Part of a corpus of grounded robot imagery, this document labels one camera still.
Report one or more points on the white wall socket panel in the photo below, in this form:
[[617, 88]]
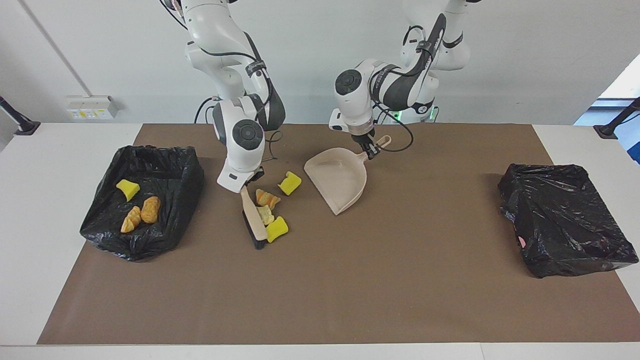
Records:
[[92, 107]]

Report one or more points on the beige hand brush black bristles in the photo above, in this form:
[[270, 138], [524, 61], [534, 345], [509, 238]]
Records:
[[255, 220]]

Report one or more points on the pale pastry piece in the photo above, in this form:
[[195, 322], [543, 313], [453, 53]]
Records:
[[266, 215]]

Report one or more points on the green and yellow sponge piece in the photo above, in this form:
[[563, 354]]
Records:
[[128, 190]]

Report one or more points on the brown textured bread roll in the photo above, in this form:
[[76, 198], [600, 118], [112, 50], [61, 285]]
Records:
[[150, 210]]

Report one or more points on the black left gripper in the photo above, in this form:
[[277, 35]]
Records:
[[368, 138]]

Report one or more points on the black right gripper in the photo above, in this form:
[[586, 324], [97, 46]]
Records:
[[255, 177]]

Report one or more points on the black clamp post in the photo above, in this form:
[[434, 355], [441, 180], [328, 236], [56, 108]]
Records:
[[612, 127], [20, 125]]

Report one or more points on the orange striped croissant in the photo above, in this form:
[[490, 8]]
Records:
[[131, 220], [267, 198]]

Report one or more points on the beige plastic dustpan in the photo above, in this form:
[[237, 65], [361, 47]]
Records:
[[340, 180]]

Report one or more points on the brown table mat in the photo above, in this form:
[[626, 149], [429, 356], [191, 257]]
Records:
[[320, 310]]

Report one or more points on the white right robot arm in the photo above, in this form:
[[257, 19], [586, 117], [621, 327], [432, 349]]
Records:
[[245, 140]]

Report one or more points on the black bag-lined bin pink mark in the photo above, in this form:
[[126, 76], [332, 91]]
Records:
[[565, 220]]

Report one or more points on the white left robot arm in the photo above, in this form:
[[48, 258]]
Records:
[[355, 95]]

